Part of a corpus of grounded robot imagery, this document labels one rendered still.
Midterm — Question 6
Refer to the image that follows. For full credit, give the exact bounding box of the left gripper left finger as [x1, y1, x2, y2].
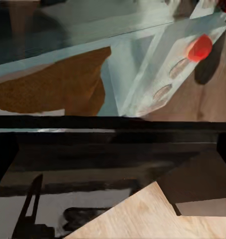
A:
[0, 132, 19, 181]

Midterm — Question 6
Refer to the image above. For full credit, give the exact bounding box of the microwave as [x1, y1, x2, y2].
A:
[0, 0, 226, 156]

